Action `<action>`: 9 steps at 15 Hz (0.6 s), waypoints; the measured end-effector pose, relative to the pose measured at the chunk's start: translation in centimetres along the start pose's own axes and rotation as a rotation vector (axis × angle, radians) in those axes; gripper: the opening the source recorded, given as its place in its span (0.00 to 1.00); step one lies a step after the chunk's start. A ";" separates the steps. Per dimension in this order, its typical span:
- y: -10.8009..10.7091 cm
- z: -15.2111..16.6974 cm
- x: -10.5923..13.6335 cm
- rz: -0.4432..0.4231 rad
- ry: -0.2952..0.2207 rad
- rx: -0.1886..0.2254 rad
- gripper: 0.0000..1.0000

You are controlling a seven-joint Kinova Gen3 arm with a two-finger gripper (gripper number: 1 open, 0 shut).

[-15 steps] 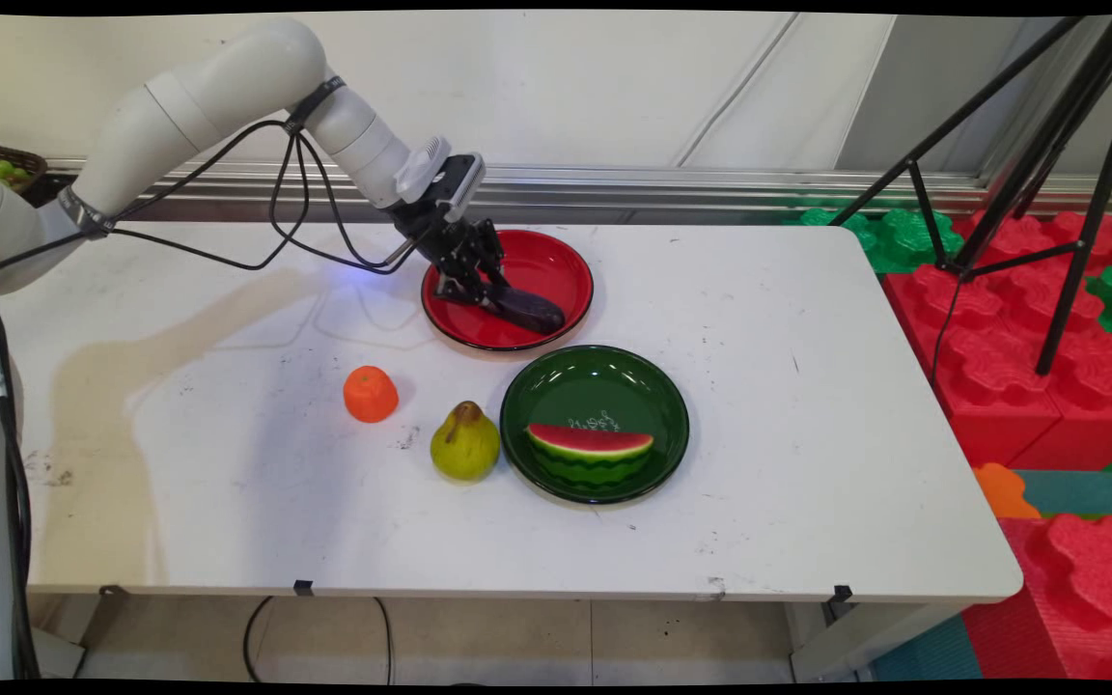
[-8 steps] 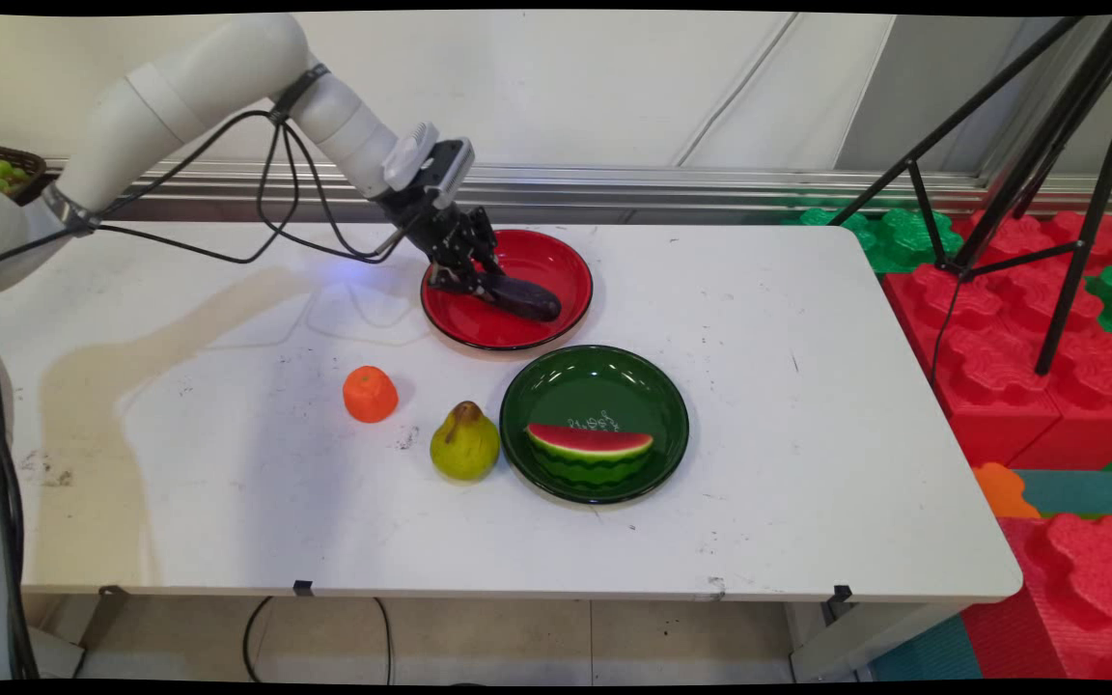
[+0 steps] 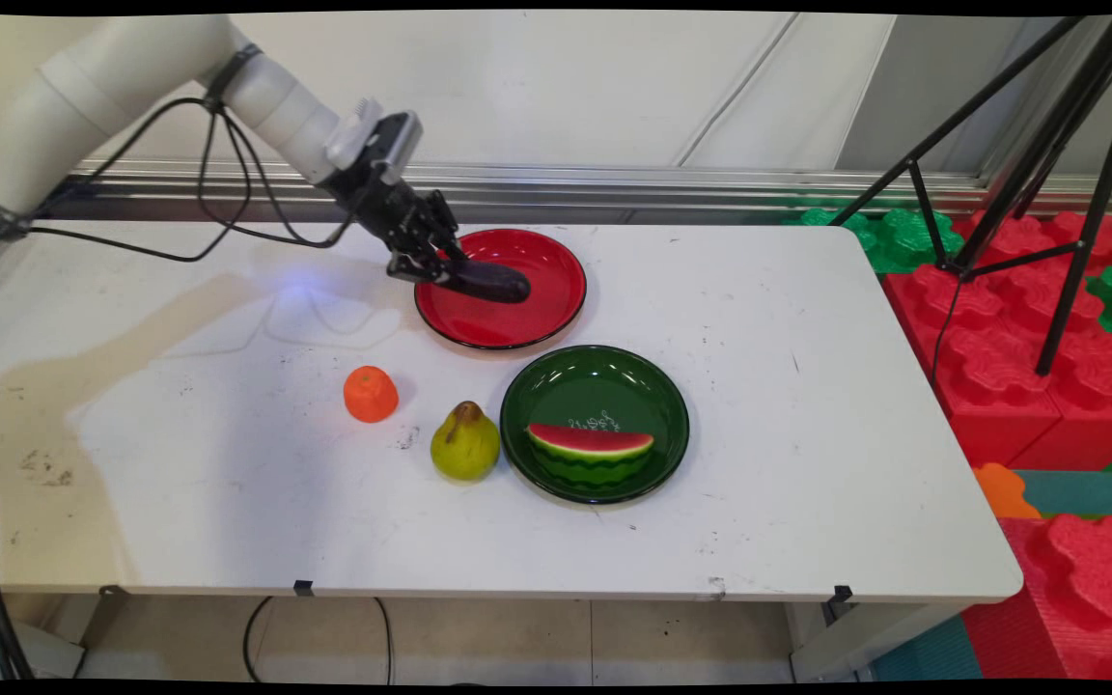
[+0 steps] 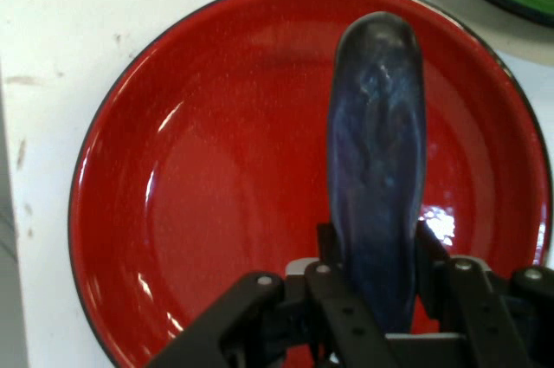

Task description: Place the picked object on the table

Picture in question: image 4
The red round plate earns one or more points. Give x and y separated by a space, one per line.
216 169

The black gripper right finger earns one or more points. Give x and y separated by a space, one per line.
476 307

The purple toy eggplant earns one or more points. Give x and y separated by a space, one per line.
376 147

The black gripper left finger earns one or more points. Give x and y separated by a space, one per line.
342 316

